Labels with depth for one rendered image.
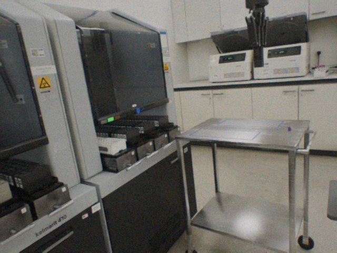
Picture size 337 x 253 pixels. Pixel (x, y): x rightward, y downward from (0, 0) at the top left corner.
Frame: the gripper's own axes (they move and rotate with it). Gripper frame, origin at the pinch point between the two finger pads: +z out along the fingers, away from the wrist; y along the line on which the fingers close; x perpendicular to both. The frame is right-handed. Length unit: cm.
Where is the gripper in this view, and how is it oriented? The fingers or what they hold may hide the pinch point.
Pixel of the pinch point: (258, 57)
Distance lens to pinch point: 98.1
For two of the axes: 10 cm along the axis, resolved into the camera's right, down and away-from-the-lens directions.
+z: 1.2, 9.6, 2.4
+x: -7.0, -0.9, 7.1
